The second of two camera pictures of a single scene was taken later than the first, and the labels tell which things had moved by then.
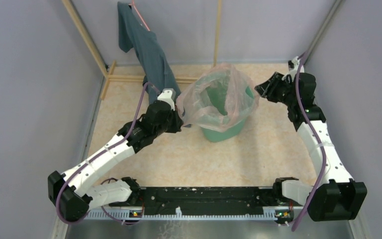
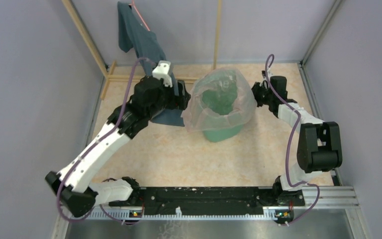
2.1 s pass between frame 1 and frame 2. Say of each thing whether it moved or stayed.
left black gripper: moved
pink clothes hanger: stayed
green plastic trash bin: moved
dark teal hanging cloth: stayed
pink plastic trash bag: stayed
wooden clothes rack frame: stayed
